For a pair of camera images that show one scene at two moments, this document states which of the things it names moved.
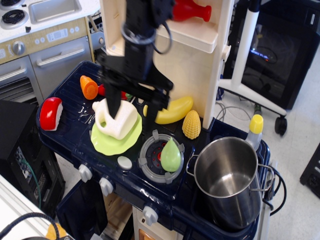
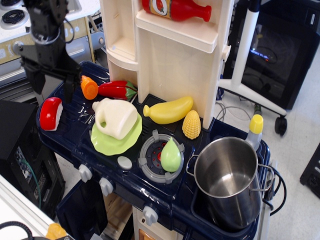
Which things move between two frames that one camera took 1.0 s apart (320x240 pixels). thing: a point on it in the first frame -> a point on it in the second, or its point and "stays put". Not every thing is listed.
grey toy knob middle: [107, 187] stays put
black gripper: [136, 65] -> [52, 59]
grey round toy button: [124, 163] stays put
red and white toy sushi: [50, 113] stays put
